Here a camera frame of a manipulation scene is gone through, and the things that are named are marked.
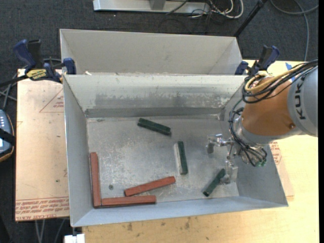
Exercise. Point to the red-brown flat block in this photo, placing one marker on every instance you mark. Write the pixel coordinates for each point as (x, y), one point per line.
(95, 178)
(127, 201)
(149, 186)

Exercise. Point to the grey metal bin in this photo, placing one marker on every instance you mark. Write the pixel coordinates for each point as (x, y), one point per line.
(141, 148)

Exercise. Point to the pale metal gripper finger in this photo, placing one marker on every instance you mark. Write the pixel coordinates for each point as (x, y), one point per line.
(215, 139)
(231, 171)

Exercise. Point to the dark green flat block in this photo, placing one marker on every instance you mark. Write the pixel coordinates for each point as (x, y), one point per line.
(154, 126)
(213, 184)
(182, 158)

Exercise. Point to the brown cardboard board red print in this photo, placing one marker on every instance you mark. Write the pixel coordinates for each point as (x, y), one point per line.
(40, 148)

